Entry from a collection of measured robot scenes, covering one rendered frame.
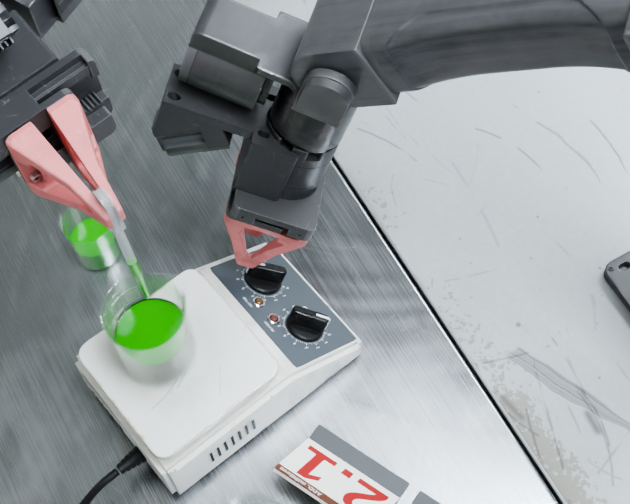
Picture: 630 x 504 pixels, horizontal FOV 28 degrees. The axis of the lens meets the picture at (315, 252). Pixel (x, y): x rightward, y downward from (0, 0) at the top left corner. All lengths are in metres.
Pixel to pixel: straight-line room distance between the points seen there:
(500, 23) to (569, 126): 0.45
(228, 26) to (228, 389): 0.28
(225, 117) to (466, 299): 0.30
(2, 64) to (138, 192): 0.37
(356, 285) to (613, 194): 0.25
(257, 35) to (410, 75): 0.12
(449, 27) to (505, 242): 0.39
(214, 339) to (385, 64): 0.30
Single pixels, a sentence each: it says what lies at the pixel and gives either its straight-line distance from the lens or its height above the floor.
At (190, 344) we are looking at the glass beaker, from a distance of 0.96.
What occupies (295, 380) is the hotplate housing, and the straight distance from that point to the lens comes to 1.00.
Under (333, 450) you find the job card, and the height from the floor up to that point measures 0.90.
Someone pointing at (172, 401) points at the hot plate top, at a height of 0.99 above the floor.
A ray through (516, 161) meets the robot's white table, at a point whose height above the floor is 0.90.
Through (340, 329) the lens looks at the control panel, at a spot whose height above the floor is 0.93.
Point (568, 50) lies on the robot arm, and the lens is 0.76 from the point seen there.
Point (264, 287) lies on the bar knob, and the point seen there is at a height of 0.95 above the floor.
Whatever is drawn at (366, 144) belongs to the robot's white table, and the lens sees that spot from 1.17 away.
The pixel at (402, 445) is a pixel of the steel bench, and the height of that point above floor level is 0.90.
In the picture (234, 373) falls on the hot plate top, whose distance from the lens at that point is 0.98.
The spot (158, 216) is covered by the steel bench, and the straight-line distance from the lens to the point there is 1.15.
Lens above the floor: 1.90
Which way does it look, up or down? 63 degrees down
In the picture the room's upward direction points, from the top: 6 degrees counter-clockwise
